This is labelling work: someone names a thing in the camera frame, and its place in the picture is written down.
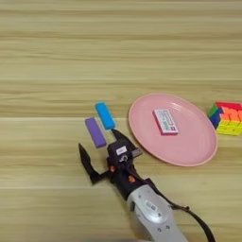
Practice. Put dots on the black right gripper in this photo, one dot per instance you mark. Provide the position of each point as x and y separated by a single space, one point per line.
124 178

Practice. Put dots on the purple rectangular block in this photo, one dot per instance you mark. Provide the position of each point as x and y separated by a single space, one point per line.
95 132

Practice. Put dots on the white pink eraser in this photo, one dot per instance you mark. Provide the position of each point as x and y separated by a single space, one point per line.
165 122

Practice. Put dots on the multicoloured puzzle cube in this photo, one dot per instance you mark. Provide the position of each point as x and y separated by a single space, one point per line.
229 121

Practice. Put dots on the blue rectangular block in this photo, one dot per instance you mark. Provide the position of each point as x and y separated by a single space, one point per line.
105 115

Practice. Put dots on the pink round plate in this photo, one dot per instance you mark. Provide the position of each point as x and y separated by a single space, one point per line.
195 141

